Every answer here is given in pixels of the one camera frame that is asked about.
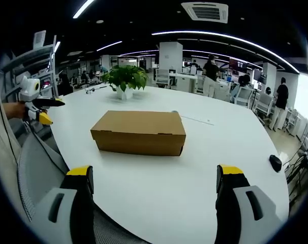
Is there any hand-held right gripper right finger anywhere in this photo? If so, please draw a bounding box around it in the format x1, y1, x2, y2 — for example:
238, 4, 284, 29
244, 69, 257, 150
214, 164, 284, 244

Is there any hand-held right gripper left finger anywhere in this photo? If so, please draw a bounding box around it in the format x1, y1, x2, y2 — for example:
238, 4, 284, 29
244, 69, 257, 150
33, 165, 96, 244

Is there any brown cardboard shoe box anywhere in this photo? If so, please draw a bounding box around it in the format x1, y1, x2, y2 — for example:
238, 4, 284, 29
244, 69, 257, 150
90, 110, 187, 157

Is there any person's left hand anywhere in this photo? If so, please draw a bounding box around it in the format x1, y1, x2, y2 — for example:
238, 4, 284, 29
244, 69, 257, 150
1, 101, 26, 119

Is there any grey metal shelf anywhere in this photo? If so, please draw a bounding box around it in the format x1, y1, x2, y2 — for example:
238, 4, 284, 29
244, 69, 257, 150
0, 34, 62, 102

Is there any small white device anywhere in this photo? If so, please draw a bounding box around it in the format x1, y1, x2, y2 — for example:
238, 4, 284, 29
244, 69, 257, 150
84, 86, 108, 95

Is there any grey office chair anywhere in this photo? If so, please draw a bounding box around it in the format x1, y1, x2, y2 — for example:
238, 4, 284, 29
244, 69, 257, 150
16, 119, 144, 244

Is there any black computer mouse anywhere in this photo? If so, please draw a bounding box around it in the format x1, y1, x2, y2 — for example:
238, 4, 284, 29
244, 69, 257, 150
269, 154, 283, 173

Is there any green potted plant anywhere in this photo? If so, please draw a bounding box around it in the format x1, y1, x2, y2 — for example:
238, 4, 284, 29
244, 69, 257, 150
101, 65, 149, 100

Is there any white office chair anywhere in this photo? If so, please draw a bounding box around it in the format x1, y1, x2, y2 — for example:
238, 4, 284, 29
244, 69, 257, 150
234, 86, 254, 109
254, 91, 274, 125

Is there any white square pillar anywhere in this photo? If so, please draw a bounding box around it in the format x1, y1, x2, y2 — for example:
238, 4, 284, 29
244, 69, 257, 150
159, 41, 183, 74

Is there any ceiling air conditioner vent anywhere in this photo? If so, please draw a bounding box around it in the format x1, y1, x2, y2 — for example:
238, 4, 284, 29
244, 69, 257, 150
180, 2, 229, 24

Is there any bundle of black cables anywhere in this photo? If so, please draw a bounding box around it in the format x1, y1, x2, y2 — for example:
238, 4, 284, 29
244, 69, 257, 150
285, 149, 308, 204

